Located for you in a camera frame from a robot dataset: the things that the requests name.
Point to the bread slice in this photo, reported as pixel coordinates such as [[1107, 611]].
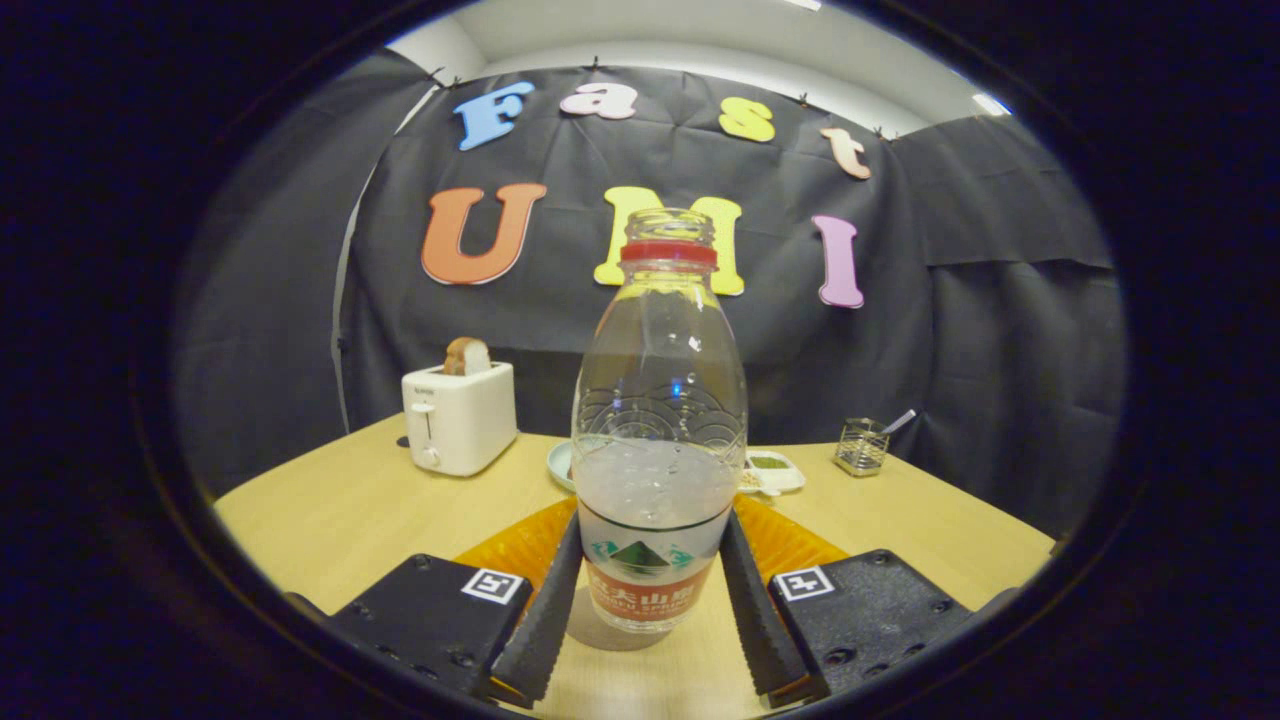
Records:
[[467, 356]]

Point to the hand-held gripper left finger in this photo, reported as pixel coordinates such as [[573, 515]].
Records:
[[545, 625]]

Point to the pale green plate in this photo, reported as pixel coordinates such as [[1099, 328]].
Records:
[[560, 465]]

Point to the clear plastic juice bottle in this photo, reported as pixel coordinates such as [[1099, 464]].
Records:
[[655, 490]]

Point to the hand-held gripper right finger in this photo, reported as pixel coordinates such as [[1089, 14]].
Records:
[[755, 625]]

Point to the white toaster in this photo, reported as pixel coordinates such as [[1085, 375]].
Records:
[[465, 420]]

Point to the small ceiling light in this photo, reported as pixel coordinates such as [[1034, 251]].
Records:
[[990, 104]]

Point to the wooden table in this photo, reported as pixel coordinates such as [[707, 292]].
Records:
[[350, 520]]

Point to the white condiment tray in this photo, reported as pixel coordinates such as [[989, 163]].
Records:
[[775, 470]]

